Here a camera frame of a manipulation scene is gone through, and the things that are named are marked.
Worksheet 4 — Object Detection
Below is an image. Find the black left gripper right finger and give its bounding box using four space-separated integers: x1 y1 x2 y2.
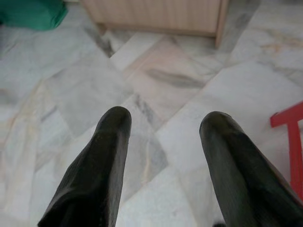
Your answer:
199 112 303 227

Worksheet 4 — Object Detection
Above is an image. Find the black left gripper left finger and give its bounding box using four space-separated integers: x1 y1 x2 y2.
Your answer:
37 106 133 227

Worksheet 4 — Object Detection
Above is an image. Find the red plastic stool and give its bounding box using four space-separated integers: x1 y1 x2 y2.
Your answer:
270 100 303 190

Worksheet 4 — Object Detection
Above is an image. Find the light wooden cabinet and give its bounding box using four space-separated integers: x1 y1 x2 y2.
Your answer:
80 0 230 49

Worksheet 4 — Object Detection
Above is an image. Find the green cloth bag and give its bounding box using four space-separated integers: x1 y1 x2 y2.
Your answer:
0 0 69 32

